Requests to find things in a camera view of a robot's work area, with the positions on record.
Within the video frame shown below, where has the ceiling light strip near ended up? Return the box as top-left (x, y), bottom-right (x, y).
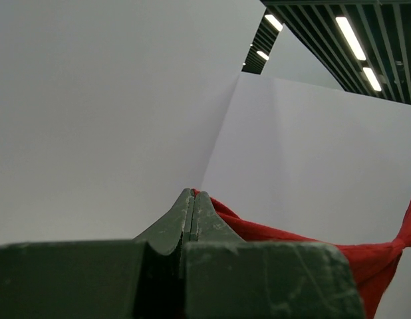
top-left (335, 17), bottom-right (366, 61)

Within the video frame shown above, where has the ceiling light strip far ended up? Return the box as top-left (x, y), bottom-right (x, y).
top-left (264, 14), bottom-right (283, 32)

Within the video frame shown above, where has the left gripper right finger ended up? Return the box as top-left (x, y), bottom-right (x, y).
top-left (191, 191), bottom-right (244, 243)

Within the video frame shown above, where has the ceiling light strip middle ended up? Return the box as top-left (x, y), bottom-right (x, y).
top-left (362, 67), bottom-right (382, 92)

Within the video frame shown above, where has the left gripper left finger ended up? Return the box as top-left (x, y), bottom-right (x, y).
top-left (134, 189), bottom-right (194, 256)

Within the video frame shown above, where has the ceiling light strip small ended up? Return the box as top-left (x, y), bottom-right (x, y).
top-left (256, 51), bottom-right (269, 61)

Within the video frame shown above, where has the red t shirt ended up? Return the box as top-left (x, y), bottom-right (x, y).
top-left (211, 198), bottom-right (411, 318)

